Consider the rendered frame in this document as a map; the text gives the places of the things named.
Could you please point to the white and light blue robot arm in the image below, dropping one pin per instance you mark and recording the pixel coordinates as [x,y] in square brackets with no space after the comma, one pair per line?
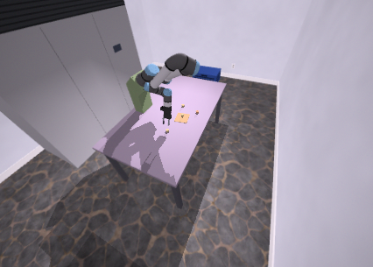
[175,66]

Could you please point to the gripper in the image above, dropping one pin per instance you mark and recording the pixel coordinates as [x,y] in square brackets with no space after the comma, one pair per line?
[167,108]

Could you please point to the peach flat mat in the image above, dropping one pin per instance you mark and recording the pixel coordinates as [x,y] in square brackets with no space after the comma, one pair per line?
[181,119]

